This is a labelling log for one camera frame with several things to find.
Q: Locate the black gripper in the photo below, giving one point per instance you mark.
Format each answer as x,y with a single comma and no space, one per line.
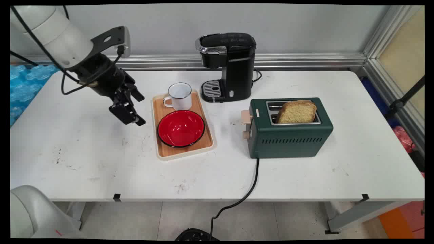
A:
100,76

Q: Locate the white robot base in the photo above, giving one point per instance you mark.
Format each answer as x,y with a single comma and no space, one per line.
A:
34,215

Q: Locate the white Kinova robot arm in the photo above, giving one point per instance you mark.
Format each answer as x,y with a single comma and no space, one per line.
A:
51,30

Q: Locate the white enamel mug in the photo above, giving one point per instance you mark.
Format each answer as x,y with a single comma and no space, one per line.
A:
178,96

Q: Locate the red bowl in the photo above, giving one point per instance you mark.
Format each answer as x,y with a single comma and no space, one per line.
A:
181,128

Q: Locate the wooden serving tray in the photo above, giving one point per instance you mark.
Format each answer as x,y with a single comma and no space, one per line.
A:
183,126

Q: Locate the black table edge clip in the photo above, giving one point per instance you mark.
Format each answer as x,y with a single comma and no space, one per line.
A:
117,197
365,197

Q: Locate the black coffee maker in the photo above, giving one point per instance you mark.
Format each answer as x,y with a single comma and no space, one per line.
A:
228,66

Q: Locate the blue bubble wrap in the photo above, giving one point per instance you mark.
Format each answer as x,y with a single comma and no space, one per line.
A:
25,88

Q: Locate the black round floor object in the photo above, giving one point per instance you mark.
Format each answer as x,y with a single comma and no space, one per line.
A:
196,234

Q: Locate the green toaster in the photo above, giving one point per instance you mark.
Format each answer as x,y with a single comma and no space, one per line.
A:
288,134

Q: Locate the slice of bread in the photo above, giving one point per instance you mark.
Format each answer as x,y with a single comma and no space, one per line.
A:
297,112

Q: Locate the grey table leg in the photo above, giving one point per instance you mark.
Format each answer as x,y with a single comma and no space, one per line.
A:
362,212

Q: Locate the black tripod leg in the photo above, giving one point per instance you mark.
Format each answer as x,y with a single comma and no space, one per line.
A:
405,98

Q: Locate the red plastic bag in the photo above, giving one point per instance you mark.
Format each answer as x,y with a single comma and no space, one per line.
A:
404,139

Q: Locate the orange floor box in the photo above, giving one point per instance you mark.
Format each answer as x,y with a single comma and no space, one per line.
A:
401,222

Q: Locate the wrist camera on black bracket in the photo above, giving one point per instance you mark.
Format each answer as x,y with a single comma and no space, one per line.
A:
113,40

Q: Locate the aluminium frame rail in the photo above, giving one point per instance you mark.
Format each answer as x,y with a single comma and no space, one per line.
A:
305,60

